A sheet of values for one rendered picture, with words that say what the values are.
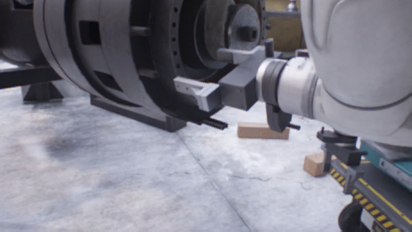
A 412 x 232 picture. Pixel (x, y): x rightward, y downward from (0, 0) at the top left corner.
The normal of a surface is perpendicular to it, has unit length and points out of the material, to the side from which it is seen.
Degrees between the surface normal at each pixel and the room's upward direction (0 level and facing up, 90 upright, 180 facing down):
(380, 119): 130
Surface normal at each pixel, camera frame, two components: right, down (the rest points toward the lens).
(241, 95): -0.62, 0.52
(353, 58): -0.43, 0.83
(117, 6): -0.63, 0.00
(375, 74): -0.15, 0.88
